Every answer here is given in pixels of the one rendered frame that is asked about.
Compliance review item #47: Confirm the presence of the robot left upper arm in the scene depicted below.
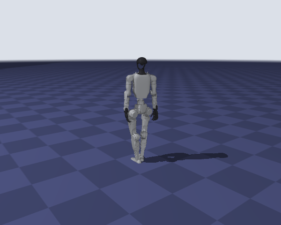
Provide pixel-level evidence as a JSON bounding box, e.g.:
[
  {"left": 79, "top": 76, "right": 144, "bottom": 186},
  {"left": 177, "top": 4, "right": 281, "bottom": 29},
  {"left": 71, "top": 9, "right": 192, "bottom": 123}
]
[{"left": 126, "top": 75, "right": 134, "bottom": 97}]

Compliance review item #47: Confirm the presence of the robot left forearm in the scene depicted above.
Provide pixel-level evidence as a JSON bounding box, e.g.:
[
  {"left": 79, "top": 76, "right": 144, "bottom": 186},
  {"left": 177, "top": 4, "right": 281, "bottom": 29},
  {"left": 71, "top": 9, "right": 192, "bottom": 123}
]
[{"left": 124, "top": 91, "right": 130, "bottom": 111}]

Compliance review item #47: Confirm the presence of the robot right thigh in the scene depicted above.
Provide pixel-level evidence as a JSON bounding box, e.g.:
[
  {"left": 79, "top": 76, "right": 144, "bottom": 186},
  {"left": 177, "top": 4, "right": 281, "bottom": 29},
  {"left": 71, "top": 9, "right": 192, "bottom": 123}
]
[{"left": 140, "top": 106, "right": 152, "bottom": 138}]

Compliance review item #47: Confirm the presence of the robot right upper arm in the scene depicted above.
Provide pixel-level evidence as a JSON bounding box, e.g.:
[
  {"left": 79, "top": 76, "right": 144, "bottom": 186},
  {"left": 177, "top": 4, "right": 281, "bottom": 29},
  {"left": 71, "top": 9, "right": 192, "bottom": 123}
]
[{"left": 150, "top": 75, "right": 156, "bottom": 95}]

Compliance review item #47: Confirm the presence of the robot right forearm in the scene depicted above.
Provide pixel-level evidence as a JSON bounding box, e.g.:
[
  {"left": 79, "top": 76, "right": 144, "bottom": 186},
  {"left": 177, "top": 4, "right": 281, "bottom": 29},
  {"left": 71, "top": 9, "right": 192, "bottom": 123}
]
[{"left": 152, "top": 94, "right": 157, "bottom": 109}]

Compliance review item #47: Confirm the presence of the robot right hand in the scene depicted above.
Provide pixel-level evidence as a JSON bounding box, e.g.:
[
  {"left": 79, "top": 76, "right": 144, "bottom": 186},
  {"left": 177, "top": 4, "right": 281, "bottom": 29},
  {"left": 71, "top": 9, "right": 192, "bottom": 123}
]
[{"left": 151, "top": 105, "right": 158, "bottom": 120}]

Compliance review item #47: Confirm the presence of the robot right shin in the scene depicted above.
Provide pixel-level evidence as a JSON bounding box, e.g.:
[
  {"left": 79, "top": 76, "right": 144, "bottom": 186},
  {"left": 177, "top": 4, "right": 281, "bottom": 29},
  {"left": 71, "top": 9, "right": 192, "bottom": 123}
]
[{"left": 140, "top": 132, "right": 148, "bottom": 158}]

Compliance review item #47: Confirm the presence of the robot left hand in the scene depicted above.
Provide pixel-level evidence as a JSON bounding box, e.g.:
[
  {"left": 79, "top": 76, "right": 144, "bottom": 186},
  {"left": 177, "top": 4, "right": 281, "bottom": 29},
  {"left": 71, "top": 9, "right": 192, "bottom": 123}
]
[{"left": 124, "top": 108, "right": 131, "bottom": 122}]

